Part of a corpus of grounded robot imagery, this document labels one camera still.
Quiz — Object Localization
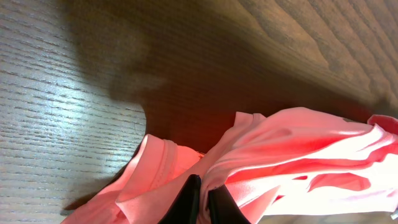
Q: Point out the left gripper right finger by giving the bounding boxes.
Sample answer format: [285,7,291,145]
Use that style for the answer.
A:
[208,185,250,224]

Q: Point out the pink t-shirt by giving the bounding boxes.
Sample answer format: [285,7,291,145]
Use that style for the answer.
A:
[65,108,397,223]

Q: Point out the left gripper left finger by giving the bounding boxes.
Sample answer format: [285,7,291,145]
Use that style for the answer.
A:
[159,174,201,224]

